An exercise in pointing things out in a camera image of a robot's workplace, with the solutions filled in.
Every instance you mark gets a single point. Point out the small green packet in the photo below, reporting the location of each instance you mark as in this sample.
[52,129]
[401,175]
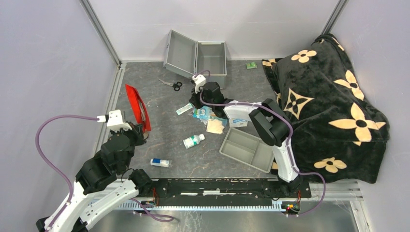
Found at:
[251,65]

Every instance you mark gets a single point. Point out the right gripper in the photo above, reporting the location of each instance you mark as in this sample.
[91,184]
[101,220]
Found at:
[194,98]

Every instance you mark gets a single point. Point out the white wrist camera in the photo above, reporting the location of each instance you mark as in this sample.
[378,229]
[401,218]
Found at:
[114,121]
[199,80]

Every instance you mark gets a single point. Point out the white gauze packet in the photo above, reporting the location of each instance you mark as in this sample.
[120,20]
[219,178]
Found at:
[238,123]

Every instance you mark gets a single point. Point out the red first aid pouch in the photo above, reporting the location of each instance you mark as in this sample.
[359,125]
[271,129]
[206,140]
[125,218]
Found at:
[138,107]

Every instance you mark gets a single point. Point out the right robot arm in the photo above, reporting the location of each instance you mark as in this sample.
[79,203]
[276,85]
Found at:
[271,123]

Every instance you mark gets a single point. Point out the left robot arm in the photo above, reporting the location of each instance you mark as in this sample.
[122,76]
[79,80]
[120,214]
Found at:
[96,174]

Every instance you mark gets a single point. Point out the white green-label bottle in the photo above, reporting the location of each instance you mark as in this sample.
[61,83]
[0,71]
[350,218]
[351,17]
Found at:
[193,140]

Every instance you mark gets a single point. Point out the black floral blanket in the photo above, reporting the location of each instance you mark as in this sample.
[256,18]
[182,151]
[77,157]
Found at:
[337,133]

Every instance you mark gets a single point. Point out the grey divider tray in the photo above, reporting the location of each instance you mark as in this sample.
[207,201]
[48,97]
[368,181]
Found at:
[247,149]

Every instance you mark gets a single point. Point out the small teal strip packet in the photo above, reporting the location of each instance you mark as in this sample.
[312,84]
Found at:
[184,109]

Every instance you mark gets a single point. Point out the grey metal case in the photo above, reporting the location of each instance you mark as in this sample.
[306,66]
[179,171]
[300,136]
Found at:
[187,57]

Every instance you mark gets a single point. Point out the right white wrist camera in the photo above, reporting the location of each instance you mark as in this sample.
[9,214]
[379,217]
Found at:
[199,80]

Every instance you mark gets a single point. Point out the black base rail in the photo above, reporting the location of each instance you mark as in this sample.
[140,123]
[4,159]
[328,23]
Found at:
[221,192]

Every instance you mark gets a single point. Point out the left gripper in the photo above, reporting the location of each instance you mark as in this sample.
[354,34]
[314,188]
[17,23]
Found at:
[137,130]

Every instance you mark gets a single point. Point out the black handled scissors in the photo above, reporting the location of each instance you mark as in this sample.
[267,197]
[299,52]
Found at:
[176,86]

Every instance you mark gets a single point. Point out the blue cotton ball bag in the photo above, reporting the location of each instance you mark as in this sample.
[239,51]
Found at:
[205,114]

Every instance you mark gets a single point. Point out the blue white small box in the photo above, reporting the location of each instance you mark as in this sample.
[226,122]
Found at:
[160,162]

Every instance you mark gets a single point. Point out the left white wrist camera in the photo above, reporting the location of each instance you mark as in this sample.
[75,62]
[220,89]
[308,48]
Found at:
[114,121]

